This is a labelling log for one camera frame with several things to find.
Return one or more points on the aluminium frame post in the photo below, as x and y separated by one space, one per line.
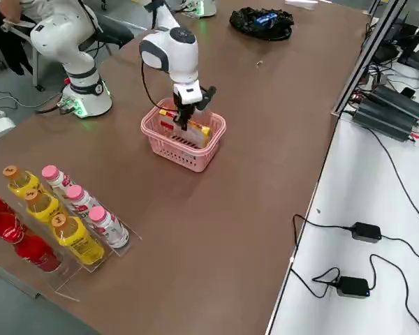
366 59

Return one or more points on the person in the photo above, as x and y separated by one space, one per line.
7 8

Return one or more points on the blue cookie box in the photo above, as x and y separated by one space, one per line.
265 19

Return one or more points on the pink plastic basket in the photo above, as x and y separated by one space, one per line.
181 158

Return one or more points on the clear acrylic bottle shelf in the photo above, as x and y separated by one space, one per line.
73 275

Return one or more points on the white pink-capped milk bottle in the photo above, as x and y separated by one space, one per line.
82 199
56 178
110 230

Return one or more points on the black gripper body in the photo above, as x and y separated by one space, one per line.
188 106

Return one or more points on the yellow juice bottle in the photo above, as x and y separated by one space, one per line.
19 181
77 240
42 206

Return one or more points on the yellow wafer snack pack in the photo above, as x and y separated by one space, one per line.
199 134

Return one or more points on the black smartphone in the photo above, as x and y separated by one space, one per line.
408 92

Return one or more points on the black power adapter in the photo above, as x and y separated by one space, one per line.
366 232
352 286

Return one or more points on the black power supply unit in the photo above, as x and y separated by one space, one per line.
380 122
401 101

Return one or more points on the black plastic bag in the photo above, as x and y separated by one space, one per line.
244 24

